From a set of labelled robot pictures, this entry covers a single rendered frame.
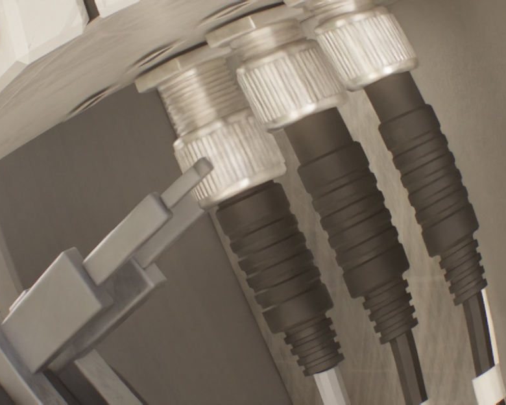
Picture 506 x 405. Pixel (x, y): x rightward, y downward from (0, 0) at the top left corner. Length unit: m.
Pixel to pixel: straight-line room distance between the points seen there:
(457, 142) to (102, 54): 0.11
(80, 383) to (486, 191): 0.10
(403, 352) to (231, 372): 0.14
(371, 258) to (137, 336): 0.14
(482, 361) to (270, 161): 0.08
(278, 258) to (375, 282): 0.04
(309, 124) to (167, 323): 0.14
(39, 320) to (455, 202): 0.11
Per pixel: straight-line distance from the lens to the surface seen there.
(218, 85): 0.65
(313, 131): 0.62
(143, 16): 0.52
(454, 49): 0.64
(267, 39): 0.62
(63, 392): 0.69
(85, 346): 0.69
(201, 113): 0.65
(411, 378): 0.62
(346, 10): 0.59
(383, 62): 0.59
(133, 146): 0.76
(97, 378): 0.69
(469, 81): 0.64
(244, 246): 0.65
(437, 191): 0.59
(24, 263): 0.75
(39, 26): 0.48
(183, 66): 0.65
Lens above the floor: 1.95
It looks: 42 degrees down
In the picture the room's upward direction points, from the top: 3 degrees counter-clockwise
